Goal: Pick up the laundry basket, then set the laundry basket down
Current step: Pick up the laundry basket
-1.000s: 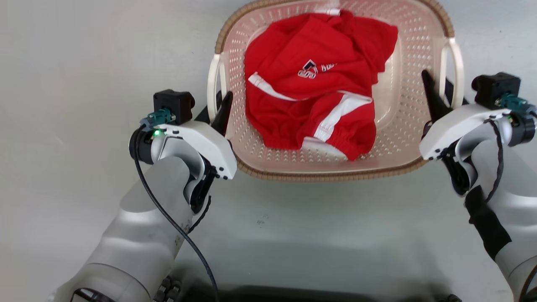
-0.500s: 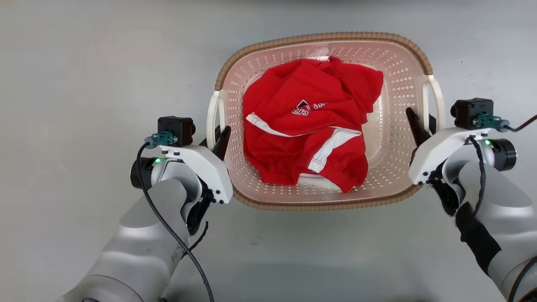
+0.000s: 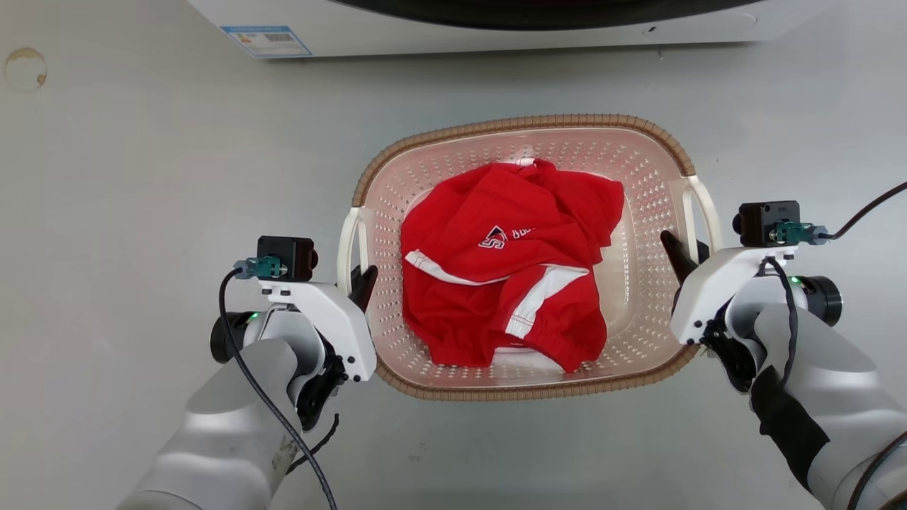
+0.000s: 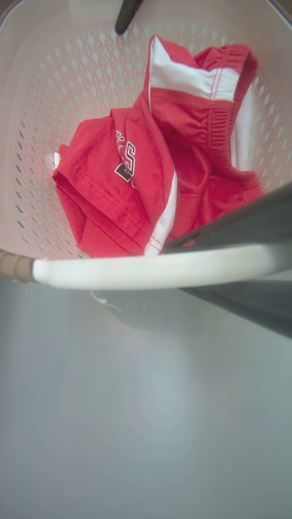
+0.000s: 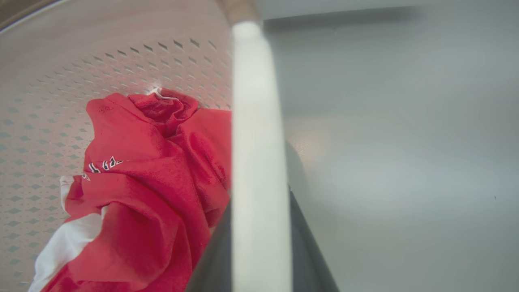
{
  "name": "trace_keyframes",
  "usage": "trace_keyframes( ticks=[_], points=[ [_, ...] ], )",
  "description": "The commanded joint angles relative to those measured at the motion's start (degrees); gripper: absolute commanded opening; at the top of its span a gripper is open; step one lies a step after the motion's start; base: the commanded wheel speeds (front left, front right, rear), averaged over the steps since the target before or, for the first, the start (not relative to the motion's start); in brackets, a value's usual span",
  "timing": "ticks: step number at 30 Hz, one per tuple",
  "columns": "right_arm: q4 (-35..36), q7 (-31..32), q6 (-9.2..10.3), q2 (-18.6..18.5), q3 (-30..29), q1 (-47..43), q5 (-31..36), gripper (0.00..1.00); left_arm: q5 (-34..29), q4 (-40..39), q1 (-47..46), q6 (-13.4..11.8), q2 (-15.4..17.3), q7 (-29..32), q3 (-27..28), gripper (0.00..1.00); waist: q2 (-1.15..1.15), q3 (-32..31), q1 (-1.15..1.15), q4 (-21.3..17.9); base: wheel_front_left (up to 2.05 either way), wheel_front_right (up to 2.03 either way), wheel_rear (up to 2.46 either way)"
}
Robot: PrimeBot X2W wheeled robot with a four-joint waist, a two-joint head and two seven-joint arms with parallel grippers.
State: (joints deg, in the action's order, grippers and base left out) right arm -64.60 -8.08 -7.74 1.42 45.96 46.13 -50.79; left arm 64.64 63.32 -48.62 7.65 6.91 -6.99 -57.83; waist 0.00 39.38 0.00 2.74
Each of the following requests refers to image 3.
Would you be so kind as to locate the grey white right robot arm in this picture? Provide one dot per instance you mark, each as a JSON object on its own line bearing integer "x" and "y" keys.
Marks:
{"x": 829, "y": 382}

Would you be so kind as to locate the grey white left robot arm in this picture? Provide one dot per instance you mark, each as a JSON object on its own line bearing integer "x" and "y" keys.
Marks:
{"x": 234, "y": 425}

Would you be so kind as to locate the red white sports garment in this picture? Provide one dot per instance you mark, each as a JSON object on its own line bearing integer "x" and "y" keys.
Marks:
{"x": 496, "y": 297}

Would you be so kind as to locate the blue white energy label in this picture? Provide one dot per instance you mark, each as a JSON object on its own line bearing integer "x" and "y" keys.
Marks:
{"x": 266, "y": 41}

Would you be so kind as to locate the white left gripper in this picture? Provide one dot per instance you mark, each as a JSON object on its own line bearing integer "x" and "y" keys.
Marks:
{"x": 340, "y": 319}

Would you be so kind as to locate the black round washer door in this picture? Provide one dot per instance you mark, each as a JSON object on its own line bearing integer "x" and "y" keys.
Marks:
{"x": 531, "y": 14}

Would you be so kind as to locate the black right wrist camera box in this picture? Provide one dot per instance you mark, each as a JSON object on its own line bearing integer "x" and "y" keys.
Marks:
{"x": 762, "y": 221}

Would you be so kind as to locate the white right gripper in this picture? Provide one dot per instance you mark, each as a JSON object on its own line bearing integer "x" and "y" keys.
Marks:
{"x": 708, "y": 290}

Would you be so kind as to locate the white front-load washing machine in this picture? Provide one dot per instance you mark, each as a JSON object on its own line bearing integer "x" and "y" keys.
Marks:
{"x": 425, "y": 41}

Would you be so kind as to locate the beige perforated laundry basket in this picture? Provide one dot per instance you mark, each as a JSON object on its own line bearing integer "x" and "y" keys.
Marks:
{"x": 638, "y": 177}

